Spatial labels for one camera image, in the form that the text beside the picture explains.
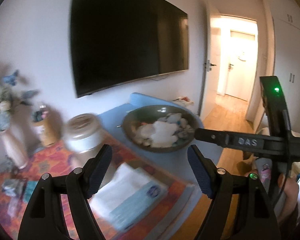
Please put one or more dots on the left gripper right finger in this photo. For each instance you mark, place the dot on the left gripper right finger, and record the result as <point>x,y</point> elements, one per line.
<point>254,218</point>

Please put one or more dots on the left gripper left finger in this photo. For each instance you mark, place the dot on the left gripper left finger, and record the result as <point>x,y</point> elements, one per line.
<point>44,216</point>

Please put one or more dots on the white plush toy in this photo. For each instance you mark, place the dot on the white plush toy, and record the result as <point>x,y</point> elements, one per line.
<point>169,131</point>

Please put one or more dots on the person right hand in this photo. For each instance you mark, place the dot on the person right hand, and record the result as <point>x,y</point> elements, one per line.
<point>287,203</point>

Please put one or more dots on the white ribbed vase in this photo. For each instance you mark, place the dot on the white ribbed vase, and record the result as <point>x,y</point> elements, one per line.
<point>14,149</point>

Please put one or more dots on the white tissue pack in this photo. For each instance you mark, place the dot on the white tissue pack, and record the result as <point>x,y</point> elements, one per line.
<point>128,197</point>

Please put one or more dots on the gold lidded canister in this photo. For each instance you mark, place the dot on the gold lidded canister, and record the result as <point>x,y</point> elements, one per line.
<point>83,136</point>

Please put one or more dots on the cardboard pen holder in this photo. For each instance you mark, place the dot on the cardboard pen holder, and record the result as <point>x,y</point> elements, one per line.
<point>43,126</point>

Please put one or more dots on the white door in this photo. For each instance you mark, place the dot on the white door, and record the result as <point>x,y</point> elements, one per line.
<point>231,64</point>

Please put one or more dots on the white wardrobe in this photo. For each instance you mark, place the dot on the white wardrobe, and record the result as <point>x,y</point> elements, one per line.
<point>283,55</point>

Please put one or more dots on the blue table mat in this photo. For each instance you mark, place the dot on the blue table mat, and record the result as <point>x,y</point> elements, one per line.
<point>182,222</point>

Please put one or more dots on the dark round tray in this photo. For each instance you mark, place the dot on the dark round tray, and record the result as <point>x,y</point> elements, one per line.
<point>151,114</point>

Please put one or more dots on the wall mounted television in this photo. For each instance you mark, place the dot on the wall mounted television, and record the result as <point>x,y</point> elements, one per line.
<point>114,42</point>

